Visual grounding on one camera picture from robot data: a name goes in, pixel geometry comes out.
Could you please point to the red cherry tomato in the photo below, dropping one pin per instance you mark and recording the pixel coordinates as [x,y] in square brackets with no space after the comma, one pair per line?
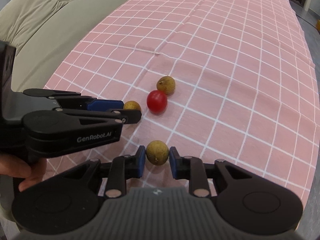
[157,101]

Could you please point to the beige sofa back cushion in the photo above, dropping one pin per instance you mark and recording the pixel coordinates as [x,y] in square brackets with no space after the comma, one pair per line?
[21,19]

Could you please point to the beige fabric sofa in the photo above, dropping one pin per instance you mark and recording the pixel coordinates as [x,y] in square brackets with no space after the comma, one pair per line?
[48,47]

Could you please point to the person's left hand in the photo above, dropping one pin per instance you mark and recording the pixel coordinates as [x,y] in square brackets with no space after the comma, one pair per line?
[17,168]

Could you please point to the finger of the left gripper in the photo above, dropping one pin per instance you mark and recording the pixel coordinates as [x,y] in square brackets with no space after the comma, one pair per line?
[104,105]
[123,116]

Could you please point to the brown longan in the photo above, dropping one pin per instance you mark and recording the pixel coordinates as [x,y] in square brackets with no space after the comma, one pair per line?
[166,84]
[157,152]
[132,105]

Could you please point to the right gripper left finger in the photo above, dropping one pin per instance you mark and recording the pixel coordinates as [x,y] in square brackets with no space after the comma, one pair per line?
[73,198]

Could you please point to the pink checkered tablecloth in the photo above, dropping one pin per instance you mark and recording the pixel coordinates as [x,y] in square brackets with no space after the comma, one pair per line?
[245,91]

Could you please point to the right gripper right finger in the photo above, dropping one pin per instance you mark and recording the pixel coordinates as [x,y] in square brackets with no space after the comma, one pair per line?
[244,200]

